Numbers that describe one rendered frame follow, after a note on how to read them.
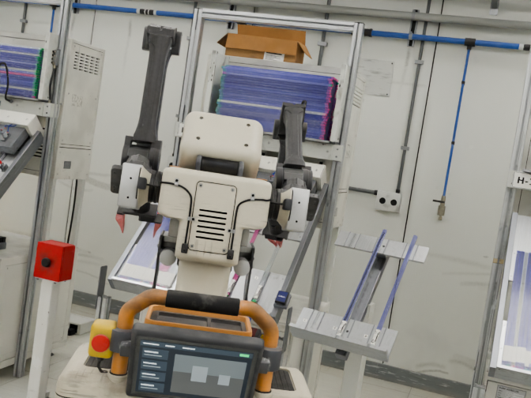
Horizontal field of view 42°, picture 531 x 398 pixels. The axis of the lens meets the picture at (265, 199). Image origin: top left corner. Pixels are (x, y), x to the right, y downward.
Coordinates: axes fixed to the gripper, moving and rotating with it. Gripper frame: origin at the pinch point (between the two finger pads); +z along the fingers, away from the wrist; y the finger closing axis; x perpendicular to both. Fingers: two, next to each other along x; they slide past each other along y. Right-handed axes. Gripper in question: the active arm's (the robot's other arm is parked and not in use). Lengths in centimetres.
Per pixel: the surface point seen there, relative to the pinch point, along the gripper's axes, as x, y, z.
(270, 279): 17.0, -2.5, 0.6
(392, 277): -104, -26, 141
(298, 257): 4.8, -9.8, -0.6
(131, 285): 34, 49, 0
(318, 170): -37.4, -5.9, -7.3
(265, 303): 28.0, -4.1, 0.5
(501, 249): -28, -83, 11
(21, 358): 39, 131, 80
